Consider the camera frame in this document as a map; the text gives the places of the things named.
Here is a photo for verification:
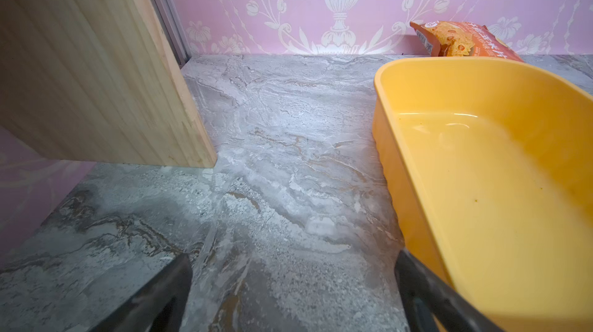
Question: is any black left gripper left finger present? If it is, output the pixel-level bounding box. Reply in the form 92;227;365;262
91;253;192;331

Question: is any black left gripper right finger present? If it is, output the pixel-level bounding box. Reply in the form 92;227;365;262
395;249;501;331

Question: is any yellow plastic tray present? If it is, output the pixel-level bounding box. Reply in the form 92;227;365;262
372;57;592;331

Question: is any wooden shelf unit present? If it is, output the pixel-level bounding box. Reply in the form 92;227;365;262
1;0;217;168

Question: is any orange snack bag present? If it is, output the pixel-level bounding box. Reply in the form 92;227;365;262
410;21;523;62

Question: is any aluminium corner post left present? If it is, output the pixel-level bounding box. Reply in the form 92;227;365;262
151;0;191;67

